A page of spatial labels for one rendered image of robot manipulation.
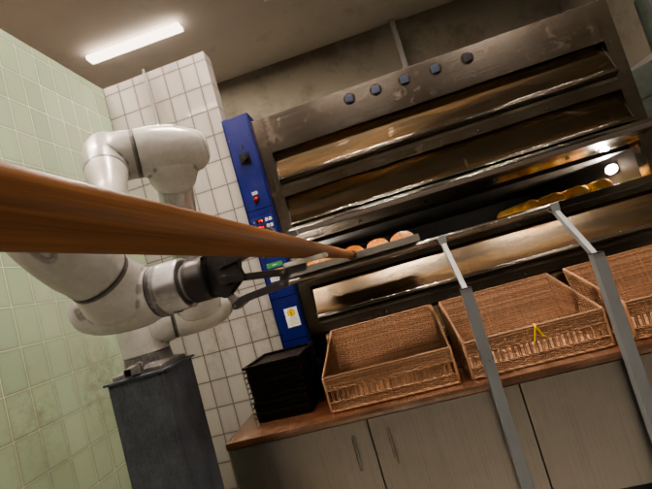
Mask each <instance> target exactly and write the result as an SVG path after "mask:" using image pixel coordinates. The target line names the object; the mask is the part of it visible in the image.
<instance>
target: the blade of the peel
mask: <svg viewBox="0 0 652 489"><path fill-rule="evenodd" d="M418 241H420V238H419V235H418V234H415V235H411V236H408V237H404V238H401V239H398V240H395V241H392V242H388V243H385V244H379V245H376V246H372V247H369V248H366V249H362V250H359V251H356V253H357V257H358V258H355V259H352V260H348V259H343V258H332V259H329V260H326V261H322V262H319V263H315V264H312V265H308V267H309V268H308V269H307V270H305V271H302V272H299V273H295V274H292V275H290V277H299V276H302V275H306V274H309V273H313V272H316V271H320V270H323V269H326V268H330V267H333V266H337V265H340V264H343V263H346V262H349V261H353V260H356V259H360V258H363V257H367V256H370V255H374V254H377V253H380V252H383V251H386V250H390V249H393V248H397V247H400V246H404V245H409V244H413V243H416V242H418Z"/></svg>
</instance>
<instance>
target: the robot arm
mask: <svg viewBox="0 0 652 489"><path fill-rule="evenodd" d="M210 158H211V154H210V149H209V146H208V142H207V140H206V137H205V135H204V133H203V132H201V131H199V130H196V129H195V128H192V127H189V126H185V125H176V124H167V125H153V126H145V127H141V128H137V129H130V130H122V131H114V132H108V131H103V132H97V133H95V134H93V135H91V136H90V137H89V138H88V139H87V140H86V141H85V143H84V144H83V147H82V149H81V170H82V172H83V174H84V178H85V180H86V182H87V183H89V184H93V185H97V186H101V187H105V188H108V189H111V190H115V191H119V192H123V193H126V186H127V181H129V180H132V179H141V178H148V180H149V182H150V184H151V185H152V187H153V188H154V189H156V190H157V193H158V197H159V202H161V203H165V204H169V205H173V206H177V207H181V208H185V209H189V210H193V211H195V212H196V211H197V210H196V204H195V198H194V192H193V186H194V184H195V182H196V179H197V175H198V171H199V170H203V169H204V168H205V167H206V166H207V165H208V164H209V161H210ZM6 253H7V254H8V255H9V256H10V257H11V258H12V259H13V260H14V261H15V262H16V263H17V264H19V266H20V267H21V268H22V269H24V270H25V271H26V272H27V273H29V274H30V275H31V276H33V277H34V278H36V279H37V280H39V281H40V282H42V283H43V284H45V285H46V286H48V287H49V288H51V289H53V290H54V291H56V292H58V293H61V294H63V295H65V296H67V297H68V298H70V301H69V303H68V306H67V315H68V318H69V321H70V322H71V324H72V325H73V327H74V328H75V329H76V330H78V331H79V332H81V333H83V334H86V335H91V336H108V335H116V338H117V342H118V346H119V349H120V352H121V354H122V358H123V362H124V368H125V370H124V371H123V372H122V373H120V374H119V375H116V376H115V377H113V382H116V381H119V380H123V379H125V378H129V377H132V376H136V375H142V374H146V373H149V372H153V371H158V370H161V369H163V368H165V367H167V366H168V365H170V364H172V363H174V362H176V361H178V360H179V359H182V358H184V357H186V356H185V353H181V354H173V351H172V348H171V347H170V341H172V340H174V339H176V338H180V337H184V336H189V335H192V334H196V333H199V332H202V331H205V330H208V329H210V328H212V327H214V326H216V325H218V324H220V323H221V322H223V321H224V320H226V319H227V318H228V317H229V316H230V314H231V312H232V311H233V310H238V309H241V308H242V307H244V306H245V305H246V304H247V303H248V302H249V301H251V300H254V299H256V298H259V297H261V296H264V295H267V294H269V293H272V292H274V291H277V290H280V289H281V288H284V287H286V286H288V285H289V276H290V275H292V274H295V273H299V272H302V271H305V270H307V269H308V268H309V267H308V263H309V262H311V261H315V260H319V259H322V258H326V257H328V253H327V252H323V253H319V254H316V255H313V256H310V257H306V258H302V259H299V260H295V261H291V262H288V263H284V264H283V266H284V269H277V270H270V271H262V272H254V273H247V274H245V272H244V270H243V268H242V261H244V260H245V259H247V258H249V257H241V256H188V255H172V260H171V261H168V262H165V263H162V264H156V265H153V266H151V267H146V266H145V265H144V264H141V263H139V262H137V261H135V260H133V259H131V258H129V257H128V256H126V255H125V254H85V253H34V252H6ZM268 277H279V281H278V282H275V283H273V284H270V285H268V286H265V287H263V288H260V289H257V290H255V291H252V292H250V293H247V294H245V295H242V294H238V295H235V294H234V293H235V292H236V290H237V289H238V288H239V286H240V285H241V284H242V282H243V281H245V280H253V279H260V278H268Z"/></svg>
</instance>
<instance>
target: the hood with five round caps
mask: <svg viewBox="0 0 652 489"><path fill-rule="evenodd" d="M602 42H603V35H602V32H601V30H600V27H599V25H598V22H597V19H596V16H595V14H594V11H593V8H592V5H591V3H590V4H587V5H585V6H582V7H579V8H576V9H573V10H570V11H567V12H565V13H562V14H559V15H556V16H552V17H549V18H547V19H544V20H541V21H538V22H535V23H532V24H529V25H527V26H524V27H521V28H518V29H515V30H512V31H510V32H507V33H505V34H502V35H499V36H496V37H493V38H491V39H488V40H485V41H482V42H479V43H476V44H473V45H471V46H468V47H465V48H462V49H457V50H454V51H452V52H450V53H447V54H444V55H441V56H438V57H436V58H433V59H430V60H427V61H424V62H421V63H418V64H416V65H413V66H410V67H407V68H405V69H402V70H399V71H397V72H394V73H391V74H388V75H385V76H382V77H379V78H377V79H374V80H371V81H366V82H363V83H360V84H358V85H355V86H352V87H350V88H347V89H344V90H342V91H339V92H336V93H333V94H330V95H327V96H324V97H322V98H319V99H316V100H313V101H310V102H307V103H305V104H303V105H300V106H297V107H294V108H291V109H288V110H285V111H283V112H280V113H277V114H272V115H269V116H267V117H264V118H262V119H263V122H264V126H265V129H266V133H267V137H268V140H269V144H270V147H271V151H272V154H277V153H280V152H283V151H286V150H289V149H291V148H294V147H299V146H302V145H305V144H307V143H310V142H313V141H316V140H319V139H322V138H325V137H328V136H331V135H334V134H337V133H340V132H342V131H345V130H348V129H351V128H354V127H357V126H360V125H363V124H366V123H369V122H372V121H375V120H378V119H381V118H384V117H387V116H389V115H392V114H397V113H400V112H403V111H406V110H409V109H412V108H415V107H417V106H420V105H423V104H426V103H429V102H432V101H435V100H438V99H440V98H443V97H446V96H449V95H452V94H455V93H458V92H461V91H464V90H467V89H470V88H473V87H476V86H479V85H482V84H485V83H488V82H492V81H495V80H498V79H501V78H504V77H507V76H510V75H513V74H516V73H519V72H522V71H525V70H528V69H530V68H533V67H536V66H538V65H541V64H544V63H547V62H550V61H553V60H556V59H559V58H562V57H565V56H568V55H571V54H574V53H577V52H580V51H583V50H586V49H590V48H593V47H596V46H599V45H600V44H601V43H602Z"/></svg>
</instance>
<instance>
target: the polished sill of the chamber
mask: <svg viewBox="0 0 652 489"><path fill-rule="evenodd" d="M650 182H652V175H648V176H644V177H641V178H638V179H632V180H628V181H625V182H621V183H618V184H614V185H611V186H609V187H605V188H602V189H598V190H595V191H591V192H588V193H585V194H581V195H578V196H574V197H571V198H568V199H565V200H561V201H558V203H559V204H560V207H562V208H566V207H569V206H573V205H576V204H579V203H583V202H586V201H590V200H593V199H597V198H600V197H603V196H606V195H610V194H613V193H617V192H620V191H624V190H627V189H631V188H634V187H638V186H641V185H645V184H647V183H650ZM543 213H547V212H543ZM540 214H542V213H539V214H536V215H540ZM536 215H532V216H529V217H533V216H536ZM529 217H525V218H522V219H526V218H529ZM522 219H518V220H515V221H519V220H522ZM515 221H511V222H509V223H512V222H515ZM509 223H505V224H502V225H499V226H503V225H506V224H509ZM499 226H495V227H492V228H496V227H499ZM492 228H488V229H485V230H489V229H492ZM485 230H481V231H478V232H482V231H485ZM478 232H474V233H472V234H475V233H478ZM468 235H471V234H468ZM468 235H465V236H468ZM465 236H461V237H458V238H462V237H465ZM458 238H454V239H451V240H455V239H458ZM451 240H449V241H451ZM432 245H438V244H431V245H428V246H432ZM428 246H424V247H421V248H425V247H428ZM421 248H418V249H421ZM418 249H415V250H418ZM412 251H414V250H411V251H408V252H412ZM408 252H404V253H401V254H405V253H408ZM401 254H397V255H394V256H398V255H401ZM394 256H390V257H387V258H391V257H394ZM387 258H384V259H387ZM384 259H380V260H377V261H381V260H384ZM377 261H374V262H377ZM374 262H371V263H374ZM371 263H367V264H364V265H368V264H371ZM364 265H360V266H357V267H361V266H364ZM357 267H353V268H350V269H354V268H357ZM350 269H346V270H343V271H347V270H350ZM343 271H339V272H337V273H340V272H343ZM334 274H336V273H334ZM330 275H333V274H330ZM327 276H329V275H327ZM327 276H323V277H327ZM317 278H320V277H317ZM314 279H316V278H314ZM311 280H313V279H310V280H309V281H311Z"/></svg>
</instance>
